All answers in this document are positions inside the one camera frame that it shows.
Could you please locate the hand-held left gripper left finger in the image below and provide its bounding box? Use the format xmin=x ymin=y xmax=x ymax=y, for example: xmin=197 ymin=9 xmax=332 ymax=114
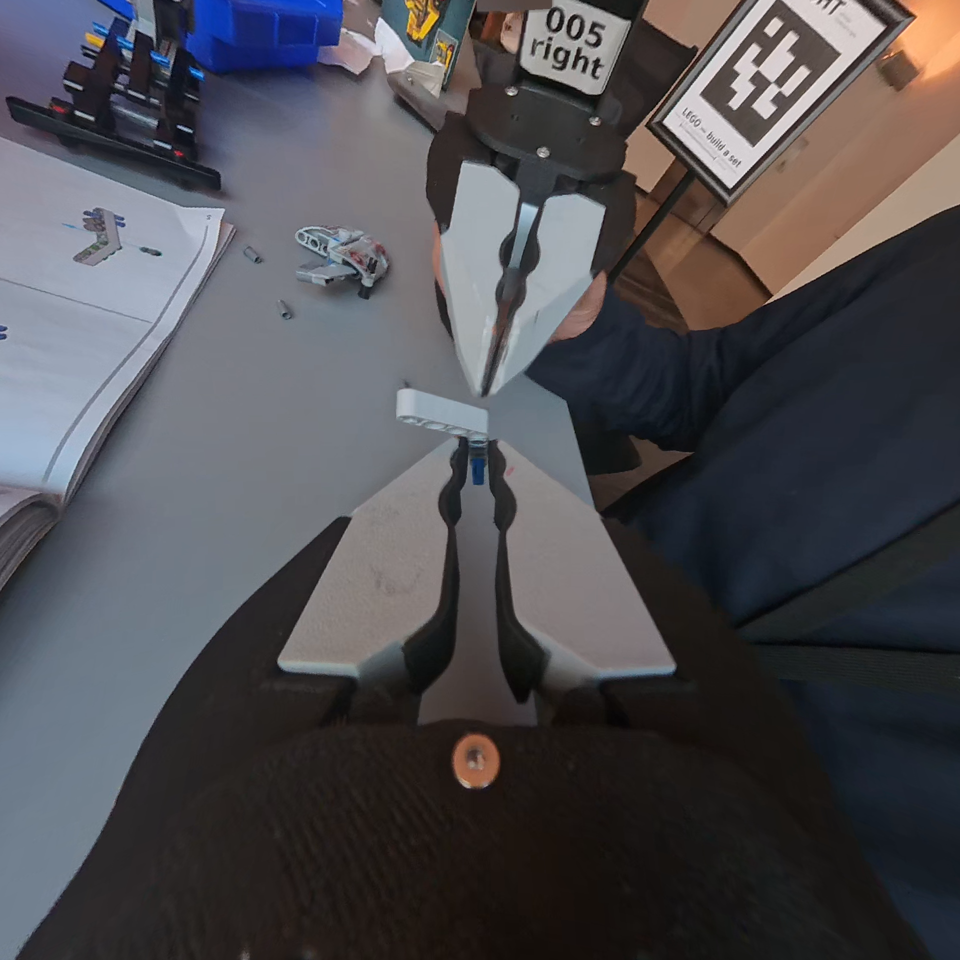
xmin=276 ymin=441 xmax=462 ymax=699

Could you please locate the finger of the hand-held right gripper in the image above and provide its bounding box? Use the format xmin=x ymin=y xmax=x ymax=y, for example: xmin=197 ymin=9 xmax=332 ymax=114
xmin=486 ymin=193 xmax=607 ymax=399
xmin=437 ymin=159 xmax=520 ymax=399

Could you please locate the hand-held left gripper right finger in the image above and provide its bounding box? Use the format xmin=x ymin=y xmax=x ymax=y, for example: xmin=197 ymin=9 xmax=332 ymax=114
xmin=486 ymin=441 xmax=678 ymax=705

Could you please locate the white lego beam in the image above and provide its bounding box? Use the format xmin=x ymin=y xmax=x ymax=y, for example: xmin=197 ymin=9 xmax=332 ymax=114
xmin=394 ymin=385 xmax=491 ymax=441

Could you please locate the person's right forearm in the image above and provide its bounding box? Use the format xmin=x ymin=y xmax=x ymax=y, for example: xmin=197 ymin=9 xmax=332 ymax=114
xmin=525 ymin=286 xmax=755 ymax=478

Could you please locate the grey lego assembly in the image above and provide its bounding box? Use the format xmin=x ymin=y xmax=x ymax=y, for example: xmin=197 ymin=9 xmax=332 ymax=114
xmin=294 ymin=224 xmax=392 ymax=302

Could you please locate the lego instruction booklet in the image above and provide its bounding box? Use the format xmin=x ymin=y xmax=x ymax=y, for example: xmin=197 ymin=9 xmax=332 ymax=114
xmin=0 ymin=135 xmax=238 ymax=595

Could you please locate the black lego technic model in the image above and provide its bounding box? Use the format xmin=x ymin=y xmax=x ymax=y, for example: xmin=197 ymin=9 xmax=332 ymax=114
xmin=4 ymin=0 xmax=224 ymax=193

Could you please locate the person's right hand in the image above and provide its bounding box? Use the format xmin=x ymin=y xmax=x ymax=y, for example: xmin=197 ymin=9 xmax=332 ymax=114
xmin=543 ymin=271 xmax=609 ymax=348

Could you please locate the clear plastic bag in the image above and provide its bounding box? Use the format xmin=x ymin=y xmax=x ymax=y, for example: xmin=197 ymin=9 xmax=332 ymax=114
xmin=387 ymin=60 xmax=460 ymax=138

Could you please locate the teal printed cardboard box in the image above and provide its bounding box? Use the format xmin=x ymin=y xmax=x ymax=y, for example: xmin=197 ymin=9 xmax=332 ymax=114
xmin=378 ymin=0 xmax=478 ymax=93

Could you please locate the crumpled white plastic bag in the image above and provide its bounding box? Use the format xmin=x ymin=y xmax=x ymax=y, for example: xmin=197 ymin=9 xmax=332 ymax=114
xmin=318 ymin=18 xmax=406 ymax=78

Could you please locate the framed marker sign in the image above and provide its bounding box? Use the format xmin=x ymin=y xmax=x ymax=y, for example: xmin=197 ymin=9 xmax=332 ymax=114
xmin=611 ymin=0 xmax=918 ymax=286

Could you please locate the person's dark navy torso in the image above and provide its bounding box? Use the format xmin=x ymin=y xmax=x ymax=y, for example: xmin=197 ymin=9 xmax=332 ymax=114
xmin=592 ymin=202 xmax=960 ymax=960

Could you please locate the blue plastic bin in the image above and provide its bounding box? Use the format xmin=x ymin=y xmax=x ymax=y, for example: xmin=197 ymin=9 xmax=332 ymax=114
xmin=182 ymin=0 xmax=348 ymax=76

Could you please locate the black body strap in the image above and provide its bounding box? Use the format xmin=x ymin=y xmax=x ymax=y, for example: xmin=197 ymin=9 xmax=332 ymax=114
xmin=738 ymin=506 xmax=960 ymax=682

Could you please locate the black wall box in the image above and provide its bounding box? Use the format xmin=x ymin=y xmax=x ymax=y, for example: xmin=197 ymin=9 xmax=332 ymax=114
xmin=876 ymin=51 xmax=921 ymax=93

